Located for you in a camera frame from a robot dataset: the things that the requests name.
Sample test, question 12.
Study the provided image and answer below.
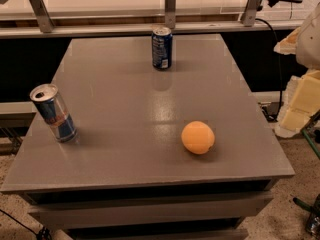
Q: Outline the red bull can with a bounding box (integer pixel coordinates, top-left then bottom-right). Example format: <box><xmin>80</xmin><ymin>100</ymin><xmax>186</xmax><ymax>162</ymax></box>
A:
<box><xmin>30</xmin><ymin>84</ymin><xmax>77</xmax><ymax>143</ymax></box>

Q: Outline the black floor cable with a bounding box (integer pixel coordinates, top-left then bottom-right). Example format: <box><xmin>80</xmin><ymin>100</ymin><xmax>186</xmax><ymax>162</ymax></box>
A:
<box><xmin>0</xmin><ymin>208</ymin><xmax>53</xmax><ymax>240</ymax></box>

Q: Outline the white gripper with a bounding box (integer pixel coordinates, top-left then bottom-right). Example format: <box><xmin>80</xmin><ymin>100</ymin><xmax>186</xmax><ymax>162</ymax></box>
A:
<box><xmin>274</xmin><ymin>4</ymin><xmax>320</xmax><ymax>138</ymax></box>

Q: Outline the orange fruit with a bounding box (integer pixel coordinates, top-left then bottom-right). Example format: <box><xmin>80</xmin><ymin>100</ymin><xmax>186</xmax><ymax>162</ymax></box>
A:
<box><xmin>181</xmin><ymin>121</ymin><xmax>215</xmax><ymax>155</ymax></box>

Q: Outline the right metal bracket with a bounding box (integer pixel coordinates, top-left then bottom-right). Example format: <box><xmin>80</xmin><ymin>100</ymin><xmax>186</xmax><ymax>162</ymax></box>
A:
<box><xmin>241</xmin><ymin>0</ymin><xmax>261</xmax><ymax>27</ymax></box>

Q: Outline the grey drawer cabinet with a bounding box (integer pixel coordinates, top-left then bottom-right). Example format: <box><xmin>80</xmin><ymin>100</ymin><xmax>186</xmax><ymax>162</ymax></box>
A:
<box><xmin>2</xmin><ymin>34</ymin><xmax>294</xmax><ymax>240</ymax></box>

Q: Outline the dark object on floor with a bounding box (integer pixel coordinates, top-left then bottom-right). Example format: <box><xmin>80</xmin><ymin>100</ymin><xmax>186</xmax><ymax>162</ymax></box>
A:
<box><xmin>293</xmin><ymin>194</ymin><xmax>320</xmax><ymax>240</ymax></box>

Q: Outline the metal bracket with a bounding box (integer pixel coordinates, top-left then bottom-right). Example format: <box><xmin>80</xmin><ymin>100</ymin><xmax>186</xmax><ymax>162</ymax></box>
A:
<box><xmin>29</xmin><ymin>0</ymin><xmax>54</xmax><ymax>33</ymax></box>
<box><xmin>241</xmin><ymin>0</ymin><xmax>261</xmax><ymax>27</ymax></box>
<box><xmin>165</xmin><ymin>0</ymin><xmax>176</xmax><ymax>29</ymax></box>

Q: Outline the left metal bracket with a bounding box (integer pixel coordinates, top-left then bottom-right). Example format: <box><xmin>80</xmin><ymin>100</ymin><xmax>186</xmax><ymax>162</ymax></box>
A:
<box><xmin>29</xmin><ymin>0</ymin><xmax>54</xmax><ymax>33</ymax></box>

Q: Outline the green metal leg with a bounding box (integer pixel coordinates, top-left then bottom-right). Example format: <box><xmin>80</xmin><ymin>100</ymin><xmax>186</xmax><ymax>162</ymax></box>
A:
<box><xmin>301</xmin><ymin>110</ymin><xmax>320</xmax><ymax>160</ymax></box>

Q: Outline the middle metal bracket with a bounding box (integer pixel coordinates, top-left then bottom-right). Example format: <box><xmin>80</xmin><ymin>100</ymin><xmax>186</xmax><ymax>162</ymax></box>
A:
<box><xmin>165</xmin><ymin>0</ymin><xmax>176</xmax><ymax>29</ymax></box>

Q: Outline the blue pepsi can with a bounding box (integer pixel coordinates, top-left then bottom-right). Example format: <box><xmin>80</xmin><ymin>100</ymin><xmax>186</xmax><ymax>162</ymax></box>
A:
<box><xmin>151</xmin><ymin>27</ymin><xmax>173</xmax><ymax>70</ymax></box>

